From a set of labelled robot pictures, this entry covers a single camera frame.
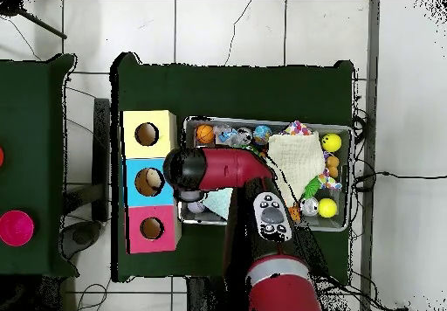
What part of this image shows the clear mesh bin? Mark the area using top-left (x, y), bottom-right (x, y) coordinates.
top-left (180, 117), bottom-right (353, 232)

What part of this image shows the wooden box with three holes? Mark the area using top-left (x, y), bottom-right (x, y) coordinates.
top-left (122, 110), bottom-right (182, 255)

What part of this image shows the globe print ball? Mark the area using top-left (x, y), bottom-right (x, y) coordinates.
top-left (252, 125), bottom-right (273, 145)

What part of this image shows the black tripod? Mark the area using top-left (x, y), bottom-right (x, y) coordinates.
top-left (0, 0), bottom-right (69, 41)

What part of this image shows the yellow smiley ball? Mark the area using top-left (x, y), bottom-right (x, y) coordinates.
top-left (320, 132), bottom-right (343, 154)

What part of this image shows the side table with green cloth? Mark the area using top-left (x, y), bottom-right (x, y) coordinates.
top-left (0, 53), bottom-right (78, 279)

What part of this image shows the pink disc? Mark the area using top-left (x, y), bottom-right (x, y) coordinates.
top-left (0, 210), bottom-right (36, 248)

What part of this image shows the cream yellow cloth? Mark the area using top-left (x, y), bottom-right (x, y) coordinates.
top-left (267, 133), bottom-right (327, 200)

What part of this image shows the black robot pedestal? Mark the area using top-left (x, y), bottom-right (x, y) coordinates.
top-left (187, 275), bottom-right (247, 311)

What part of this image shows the silver can with open top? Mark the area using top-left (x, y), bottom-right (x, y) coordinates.
top-left (235, 127), bottom-right (254, 147)

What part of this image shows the crushed clear plastic bottle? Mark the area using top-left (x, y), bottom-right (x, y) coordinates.
top-left (212, 125), bottom-right (238, 147)

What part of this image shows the mint green cloth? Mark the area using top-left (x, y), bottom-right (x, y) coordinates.
top-left (202, 188), bottom-right (235, 221)

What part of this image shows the small orange basketball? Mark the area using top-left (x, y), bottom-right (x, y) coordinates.
top-left (195, 124), bottom-right (216, 145)

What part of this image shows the orange plush toy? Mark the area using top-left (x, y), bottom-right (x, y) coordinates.
top-left (325, 154), bottom-right (341, 179)

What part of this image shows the plain yellow ball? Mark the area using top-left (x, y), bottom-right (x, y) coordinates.
top-left (317, 197), bottom-right (339, 219)

